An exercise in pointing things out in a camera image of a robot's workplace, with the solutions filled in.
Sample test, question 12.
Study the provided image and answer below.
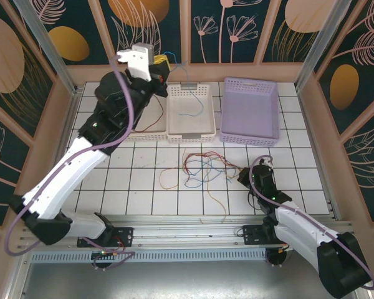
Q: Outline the aluminium side rail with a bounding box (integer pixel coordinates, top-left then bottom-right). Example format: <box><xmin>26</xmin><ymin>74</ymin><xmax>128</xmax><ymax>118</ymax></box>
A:
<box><xmin>37</xmin><ymin>87</ymin><xmax>84</xmax><ymax>227</ymax></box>
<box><xmin>294</xmin><ymin>83</ymin><xmax>343</xmax><ymax>222</ymax></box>

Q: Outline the red cable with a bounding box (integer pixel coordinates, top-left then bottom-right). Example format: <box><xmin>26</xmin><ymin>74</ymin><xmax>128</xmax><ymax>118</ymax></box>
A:
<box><xmin>133</xmin><ymin>93</ymin><xmax>168</xmax><ymax>134</ymax></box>
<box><xmin>181</xmin><ymin>151</ymin><xmax>239</xmax><ymax>185</ymax></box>

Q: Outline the slotted grey cable duct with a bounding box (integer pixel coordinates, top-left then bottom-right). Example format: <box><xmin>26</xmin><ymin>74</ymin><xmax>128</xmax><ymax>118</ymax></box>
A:
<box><xmin>31</xmin><ymin>248</ymin><xmax>269</xmax><ymax>262</ymax></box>

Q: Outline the black round cable port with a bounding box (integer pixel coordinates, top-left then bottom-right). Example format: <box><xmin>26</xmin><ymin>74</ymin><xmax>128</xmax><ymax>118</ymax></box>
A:
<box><xmin>91</xmin><ymin>249</ymin><xmax>113</xmax><ymax>271</ymax></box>
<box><xmin>266</xmin><ymin>247</ymin><xmax>292</xmax><ymax>268</ymax></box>

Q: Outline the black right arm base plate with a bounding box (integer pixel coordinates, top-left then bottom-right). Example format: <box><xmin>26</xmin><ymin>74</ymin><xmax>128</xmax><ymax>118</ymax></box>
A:
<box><xmin>242</xmin><ymin>224</ymin><xmax>300</xmax><ymax>247</ymax></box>

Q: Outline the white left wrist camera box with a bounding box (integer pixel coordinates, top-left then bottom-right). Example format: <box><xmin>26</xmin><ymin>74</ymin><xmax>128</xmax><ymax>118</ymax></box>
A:
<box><xmin>116</xmin><ymin>43</ymin><xmax>153</xmax><ymax>82</ymax></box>

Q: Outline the grey metal sheet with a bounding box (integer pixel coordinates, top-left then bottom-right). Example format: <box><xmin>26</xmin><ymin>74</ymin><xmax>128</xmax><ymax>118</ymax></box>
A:
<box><xmin>18</xmin><ymin>261</ymin><xmax>372</xmax><ymax>299</ymax></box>

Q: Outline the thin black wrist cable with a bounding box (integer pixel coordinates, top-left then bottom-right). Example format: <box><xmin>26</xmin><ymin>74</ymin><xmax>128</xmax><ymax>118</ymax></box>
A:
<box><xmin>247</xmin><ymin>189</ymin><xmax>259</xmax><ymax>214</ymax></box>

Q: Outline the blue cable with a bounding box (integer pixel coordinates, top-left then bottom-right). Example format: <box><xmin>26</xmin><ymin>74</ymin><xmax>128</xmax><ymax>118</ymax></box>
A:
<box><xmin>163</xmin><ymin>51</ymin><xmax>205</xmax><ymax>118</ymax></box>
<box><xmin>183</xmin><ymin>157</ymin><xmax>237</xmax><ymax>189</ymax></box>

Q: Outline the aluminium rail frame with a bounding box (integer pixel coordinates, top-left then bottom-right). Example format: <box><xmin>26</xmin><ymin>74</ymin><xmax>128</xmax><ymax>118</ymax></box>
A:
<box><xmin>17</xmin><ymin>214</ymin><xmax>359</xmax><ymax>250</ymax></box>

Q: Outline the small white grey-handled basket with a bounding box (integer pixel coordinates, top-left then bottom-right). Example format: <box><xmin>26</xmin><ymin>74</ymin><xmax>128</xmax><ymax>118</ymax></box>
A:
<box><xmin>166</xmin><ymin>82</ymin><xmax>218</xmax><ymax>145</ymax></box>

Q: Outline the large white plastic basket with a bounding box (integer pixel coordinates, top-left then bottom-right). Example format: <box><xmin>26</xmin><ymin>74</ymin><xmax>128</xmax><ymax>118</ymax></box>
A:
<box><xmin>107</xmin><ymin>75</ymin><xmax>169</xmax><ymax>143</ymax></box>

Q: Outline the aluminium corner post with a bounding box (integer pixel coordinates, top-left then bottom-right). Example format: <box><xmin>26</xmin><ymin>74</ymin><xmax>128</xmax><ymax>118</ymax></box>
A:
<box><xmin>294</xmin><ymin>0</ymin><xmax>361</xmax><ymax>91</ymax></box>
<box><xmin>14</xmin><ymin>0</ymin><xmax>82</xmax><ymax>94</ymax></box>

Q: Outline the purple plastic basket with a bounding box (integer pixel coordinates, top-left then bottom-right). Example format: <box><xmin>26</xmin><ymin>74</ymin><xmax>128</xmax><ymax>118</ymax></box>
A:
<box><xmin>219</xmin><ymin>77</ymin><xmax>281</xmax><ymax>147</ymax></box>

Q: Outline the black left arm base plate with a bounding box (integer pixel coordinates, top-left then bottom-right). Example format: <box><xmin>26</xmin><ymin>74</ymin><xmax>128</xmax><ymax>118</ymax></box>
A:
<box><xmin>77</xmin><ymin>226</ymin><xmax>135</xmax><ymax>249</ymax></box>

